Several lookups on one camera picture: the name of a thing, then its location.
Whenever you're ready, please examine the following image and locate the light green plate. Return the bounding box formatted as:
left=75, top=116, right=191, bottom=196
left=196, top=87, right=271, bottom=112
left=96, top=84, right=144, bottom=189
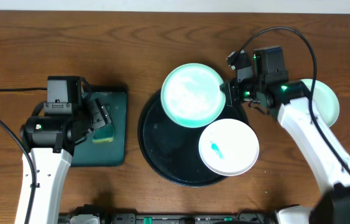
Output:
left=160, top=63, right=226, bottom=128
left=313, top=80, right=340, bottom=127

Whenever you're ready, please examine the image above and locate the green yellow sponge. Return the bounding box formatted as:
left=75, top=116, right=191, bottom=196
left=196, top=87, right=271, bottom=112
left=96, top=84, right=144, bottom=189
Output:
left=93, top=124, right=115, bottom=144

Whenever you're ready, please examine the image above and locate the light green plate top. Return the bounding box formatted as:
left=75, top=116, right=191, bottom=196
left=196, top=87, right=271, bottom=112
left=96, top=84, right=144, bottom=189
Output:
left=313, top=80, right=340, bottom=127

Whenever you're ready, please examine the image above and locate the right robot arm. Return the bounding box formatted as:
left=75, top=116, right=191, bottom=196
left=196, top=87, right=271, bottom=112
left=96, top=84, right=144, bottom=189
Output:
left=219, top=68, right=350, bottom=223

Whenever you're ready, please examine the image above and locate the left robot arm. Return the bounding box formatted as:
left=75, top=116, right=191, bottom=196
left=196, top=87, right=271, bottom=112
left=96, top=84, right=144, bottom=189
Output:
left=15, top=98, right=116, bottom=223

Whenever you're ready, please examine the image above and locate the black rectangular water tray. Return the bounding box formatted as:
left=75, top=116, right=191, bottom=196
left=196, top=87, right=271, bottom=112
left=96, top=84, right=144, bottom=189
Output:
left=71, top=86, right=128, bottom=167

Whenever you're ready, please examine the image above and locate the round black tray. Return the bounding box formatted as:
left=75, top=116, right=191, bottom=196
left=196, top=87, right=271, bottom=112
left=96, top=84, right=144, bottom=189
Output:
left=137, top=88, right=253, bottom=187

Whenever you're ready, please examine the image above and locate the white plate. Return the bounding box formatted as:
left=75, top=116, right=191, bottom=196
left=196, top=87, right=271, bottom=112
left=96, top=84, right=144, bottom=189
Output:
left=198, top=119, right=259, bottom=177

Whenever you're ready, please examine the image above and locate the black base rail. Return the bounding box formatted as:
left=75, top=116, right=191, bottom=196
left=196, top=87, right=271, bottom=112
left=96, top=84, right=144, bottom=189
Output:
left=58, top=212, right=278, bottom=224

